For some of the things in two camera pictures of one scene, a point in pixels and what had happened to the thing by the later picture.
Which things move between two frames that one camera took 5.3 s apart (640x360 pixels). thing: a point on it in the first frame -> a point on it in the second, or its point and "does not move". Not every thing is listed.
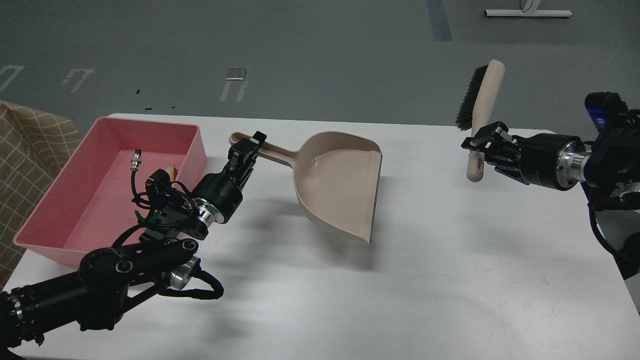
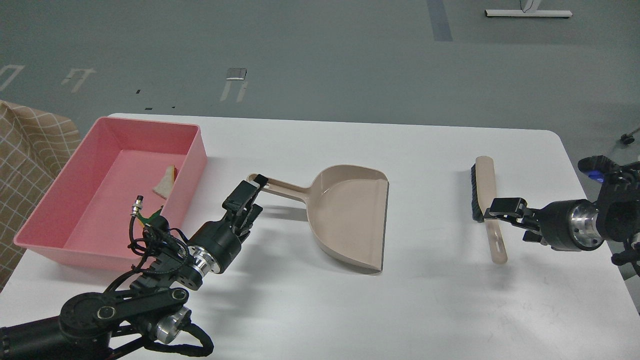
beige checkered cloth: (35, 145) does not move
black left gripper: (219, 194) -> (219, 240)
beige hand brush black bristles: (479, 108) -> (483, 184)
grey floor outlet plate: (236, 73) does not move
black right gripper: (551, 160) -> (567, 225)
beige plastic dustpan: (337, 176) -> (347, 207)
